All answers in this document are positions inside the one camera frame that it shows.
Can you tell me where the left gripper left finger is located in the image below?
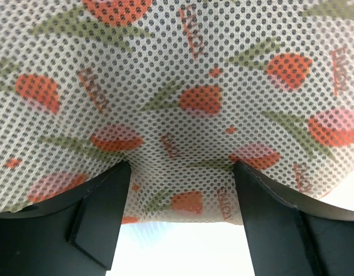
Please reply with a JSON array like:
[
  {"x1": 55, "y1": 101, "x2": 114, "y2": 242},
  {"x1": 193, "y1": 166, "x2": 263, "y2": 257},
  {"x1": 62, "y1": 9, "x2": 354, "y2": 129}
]
[{"x1": 0, "y1": 162, "x2": 131, "y2": 276}]

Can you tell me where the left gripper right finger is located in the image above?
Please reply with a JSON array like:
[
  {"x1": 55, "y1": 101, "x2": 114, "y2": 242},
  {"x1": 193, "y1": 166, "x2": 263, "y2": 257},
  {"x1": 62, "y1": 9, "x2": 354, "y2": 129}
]
[{"x1": 233, "y1": 161, "x2": 354, "y2": 276}]

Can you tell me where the pink floral laundry bag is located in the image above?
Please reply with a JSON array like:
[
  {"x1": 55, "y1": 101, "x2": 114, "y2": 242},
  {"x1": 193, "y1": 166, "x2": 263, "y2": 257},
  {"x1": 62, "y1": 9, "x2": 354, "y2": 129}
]
[{"x1": 0, "y1": 1, "x2": 354, "y2": 224}]

